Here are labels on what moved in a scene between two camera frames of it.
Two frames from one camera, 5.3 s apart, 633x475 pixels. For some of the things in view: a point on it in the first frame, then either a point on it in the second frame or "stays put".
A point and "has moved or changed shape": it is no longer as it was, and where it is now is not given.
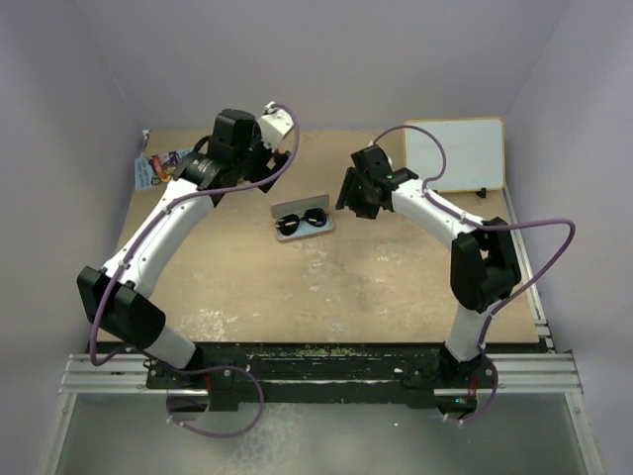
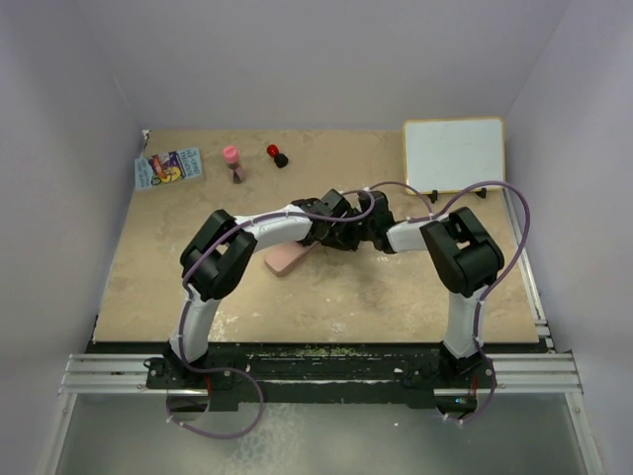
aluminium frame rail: (124, 374) stays put
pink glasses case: (303, 216) has moved or changed shape
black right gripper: (348, 196) to (355, 245)
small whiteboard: (476, 152) stays put
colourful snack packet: (156, 169) stays put
